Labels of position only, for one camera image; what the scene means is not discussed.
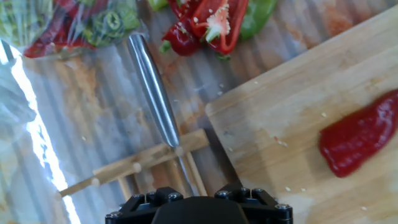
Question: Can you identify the empty clear plastic bag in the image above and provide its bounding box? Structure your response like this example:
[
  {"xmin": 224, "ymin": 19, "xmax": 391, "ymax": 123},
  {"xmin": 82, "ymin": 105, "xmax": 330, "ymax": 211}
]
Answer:
[{"xmin": 0, "ymin": 39, "xmax": 40, "ymax": 125}]

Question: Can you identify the red pepper with green stem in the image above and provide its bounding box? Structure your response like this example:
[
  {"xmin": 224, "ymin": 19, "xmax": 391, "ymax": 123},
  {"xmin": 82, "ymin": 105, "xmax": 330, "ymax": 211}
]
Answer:
[{"xmin": 159, "ymin": 15, "xmax": 201, "ymax": 57}]

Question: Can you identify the bamboo cutting board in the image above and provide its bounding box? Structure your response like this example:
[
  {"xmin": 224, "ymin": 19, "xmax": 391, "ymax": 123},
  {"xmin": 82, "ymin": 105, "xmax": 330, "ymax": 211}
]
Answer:
[{"xmin": 205, "ymin": 4, "xmax": 398, "ymax": 224}]

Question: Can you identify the marble pattern plastic mat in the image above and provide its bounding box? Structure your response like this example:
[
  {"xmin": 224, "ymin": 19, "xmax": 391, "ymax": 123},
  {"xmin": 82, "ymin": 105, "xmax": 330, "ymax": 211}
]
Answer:
[{"xmin": 0, "ymin": 0, "xmax": 398, "ymax": 224}]

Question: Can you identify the large green pepper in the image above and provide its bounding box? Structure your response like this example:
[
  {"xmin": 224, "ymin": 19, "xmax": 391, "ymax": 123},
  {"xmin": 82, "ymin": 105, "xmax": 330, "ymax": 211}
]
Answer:
[{"xmin": 239, "ymin": 0, "xmax": 277, "ymax": 41}]

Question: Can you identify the bag of chopped peppers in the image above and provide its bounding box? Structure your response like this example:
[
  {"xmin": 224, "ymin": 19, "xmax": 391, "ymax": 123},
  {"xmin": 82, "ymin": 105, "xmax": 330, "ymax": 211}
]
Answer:
[{"xmin": 0, "ymin": 0, "xmax": 142, "ymax": 60}]

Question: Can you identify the halved red pepper with seeds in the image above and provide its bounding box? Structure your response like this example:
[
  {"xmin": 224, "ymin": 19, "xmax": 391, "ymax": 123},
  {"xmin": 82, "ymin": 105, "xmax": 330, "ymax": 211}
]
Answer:
[{"xmin": 191, "ymin": 0, "xmax": 249, "ymax": 55}]

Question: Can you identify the steel cleaver knife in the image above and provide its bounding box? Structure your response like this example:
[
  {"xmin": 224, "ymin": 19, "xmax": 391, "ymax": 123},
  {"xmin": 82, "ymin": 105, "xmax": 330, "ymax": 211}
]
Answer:
[{"xmin": 126, "ymin": 33, "xmax": 201, "ymax": 197}]

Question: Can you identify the dark red pepper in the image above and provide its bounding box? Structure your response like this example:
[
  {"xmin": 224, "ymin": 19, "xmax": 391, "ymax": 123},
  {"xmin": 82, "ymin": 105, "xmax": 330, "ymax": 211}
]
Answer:
[{"xmin": 167, "ymin": 0, "xmax": 200, "ymax": 19}]

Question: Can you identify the wooden peg rack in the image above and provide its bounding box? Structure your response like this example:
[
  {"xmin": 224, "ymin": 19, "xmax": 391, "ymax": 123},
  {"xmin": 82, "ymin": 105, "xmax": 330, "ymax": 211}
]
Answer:
[{"xmin": 55, "ymin": 129, "xmax": 211, "ymax": 202}]

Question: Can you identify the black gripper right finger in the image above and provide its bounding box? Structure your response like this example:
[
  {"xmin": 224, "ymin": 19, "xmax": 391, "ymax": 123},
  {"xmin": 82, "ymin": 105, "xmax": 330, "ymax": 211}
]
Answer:
[{"xmin": 214, "ymin": 183, "xmax": 293, "ymax": 224}]

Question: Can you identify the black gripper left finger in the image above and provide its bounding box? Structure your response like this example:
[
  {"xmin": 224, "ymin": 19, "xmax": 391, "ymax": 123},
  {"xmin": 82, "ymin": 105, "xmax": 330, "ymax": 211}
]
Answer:
[{"xmin": 104, "ymin": 185, "xmax": 184, "ymax": 224}]

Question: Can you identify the red pepper piece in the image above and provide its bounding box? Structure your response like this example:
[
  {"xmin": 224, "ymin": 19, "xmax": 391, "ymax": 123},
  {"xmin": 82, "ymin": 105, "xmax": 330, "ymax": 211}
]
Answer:
[{"xmin": 318, "ymin": 88, "xmax": 398, "ymax": 179}]

